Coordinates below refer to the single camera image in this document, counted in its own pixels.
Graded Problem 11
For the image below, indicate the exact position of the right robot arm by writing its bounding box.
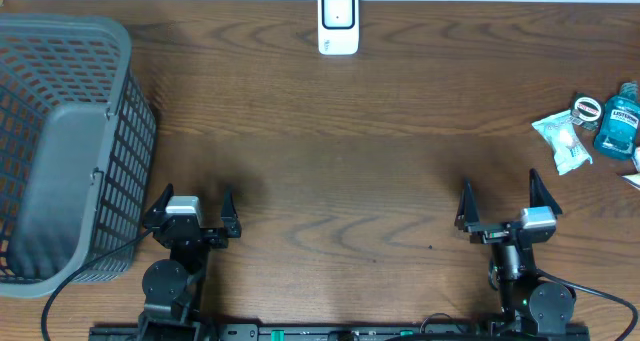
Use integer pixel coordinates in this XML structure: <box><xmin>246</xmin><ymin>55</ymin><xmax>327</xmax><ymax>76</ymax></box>
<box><xmin>455</xmin><ymin>169</ymin><xmax>576</xmax><ymax>337</ymax></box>

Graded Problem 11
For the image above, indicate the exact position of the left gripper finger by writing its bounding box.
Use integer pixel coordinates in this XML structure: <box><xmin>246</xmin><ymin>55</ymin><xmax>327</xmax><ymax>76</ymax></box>
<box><xmin>220</xmin><ymin>188</ymin><xmax>242</xmax><ymax>238</ymax></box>
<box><xmin>149</xmin><ymin>183</ymin><xmax>174</xmax><ymax>216</ymax></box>

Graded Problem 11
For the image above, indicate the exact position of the right black cable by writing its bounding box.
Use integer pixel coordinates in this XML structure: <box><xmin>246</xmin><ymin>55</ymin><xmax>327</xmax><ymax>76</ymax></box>
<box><xmin>537</xmin><ymin>268</ymin><xmax>640</xmax><ymax>341</ymax></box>

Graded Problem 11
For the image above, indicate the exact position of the small green box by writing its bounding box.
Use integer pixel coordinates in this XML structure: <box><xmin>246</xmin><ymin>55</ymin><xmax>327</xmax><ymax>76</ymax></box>
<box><xmin>570</xmin><ymin>93</ymin><xmax>603</xmax><ymax>131</ymax></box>

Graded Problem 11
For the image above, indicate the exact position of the orange snack bag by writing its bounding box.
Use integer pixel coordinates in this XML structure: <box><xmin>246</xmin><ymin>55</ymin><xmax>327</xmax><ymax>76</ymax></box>
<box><xmin>622</xmin><ymin>147</ymin><xmax>640</xmax><ymax>190</ymax></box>

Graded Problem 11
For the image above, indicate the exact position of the black cable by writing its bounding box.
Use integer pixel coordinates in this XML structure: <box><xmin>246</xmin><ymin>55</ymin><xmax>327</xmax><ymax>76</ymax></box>
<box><xmin>537</xmin><ymin>268</ymin><xmax>640</xmax><ymax>341</ymax></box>
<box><xmin>40</xmin><ymin>229</ymin><xmax>151</xmax><ymax>341</ymax></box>

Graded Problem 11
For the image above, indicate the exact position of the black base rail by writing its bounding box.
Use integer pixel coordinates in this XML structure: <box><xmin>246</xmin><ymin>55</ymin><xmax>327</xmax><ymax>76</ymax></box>
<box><xmin>88</xmin><ymin>322</ymin><xmax>592</xmax><ymax>341</ymax></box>

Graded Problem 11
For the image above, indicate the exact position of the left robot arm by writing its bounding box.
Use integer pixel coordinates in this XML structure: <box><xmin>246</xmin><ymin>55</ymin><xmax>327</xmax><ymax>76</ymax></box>
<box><xmin>135</xmin><ymin>184</ymin><xmax>242</xmax><ymax>340</ymax></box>

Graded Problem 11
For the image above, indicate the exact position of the teal wet wipes pack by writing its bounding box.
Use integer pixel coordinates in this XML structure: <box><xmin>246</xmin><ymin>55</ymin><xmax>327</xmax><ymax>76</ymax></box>
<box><xmin>532</xmin><ymin>110</ymin><xmax>593</xmax><ymax>175</ymax></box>

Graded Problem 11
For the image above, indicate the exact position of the teal mouthwash bottle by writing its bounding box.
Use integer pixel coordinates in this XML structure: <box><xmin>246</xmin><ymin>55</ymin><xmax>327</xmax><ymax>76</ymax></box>
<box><xmin>594</xmin><ymin>82</ymin><xmax>639</xmax><ymax>160</ymax></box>

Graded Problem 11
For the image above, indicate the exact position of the left black cable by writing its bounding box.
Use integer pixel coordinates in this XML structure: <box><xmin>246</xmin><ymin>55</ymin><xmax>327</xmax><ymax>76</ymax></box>
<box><xmin>40</xmin><ymin>229</ymin><xmax>151</xmax><ymax>341</ymax></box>

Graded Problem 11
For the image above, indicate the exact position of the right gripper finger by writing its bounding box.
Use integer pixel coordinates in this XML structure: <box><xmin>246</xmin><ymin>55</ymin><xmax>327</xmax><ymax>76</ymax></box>
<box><xmin>454</xmin><ymin>178</ymin><xmax>480</xmax><ymax>231</ymax></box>
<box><xmin>529</xmin><ymin>168</ymin><xmax>563</xmax><ymax>216</ymax></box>

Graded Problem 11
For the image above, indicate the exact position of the white barcode scanner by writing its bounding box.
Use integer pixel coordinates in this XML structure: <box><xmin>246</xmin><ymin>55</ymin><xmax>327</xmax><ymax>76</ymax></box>
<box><xmin>317</xmin><ymin>0</ymin><xmax>360</xmax><ymax>56</ymax></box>

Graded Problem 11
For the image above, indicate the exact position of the grey plastic basket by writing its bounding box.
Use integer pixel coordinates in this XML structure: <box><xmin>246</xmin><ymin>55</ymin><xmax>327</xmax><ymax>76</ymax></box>
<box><xmin>1</xmin><ymin>14</ymin><xmax>157</xmax><ymax>298</ymax></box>

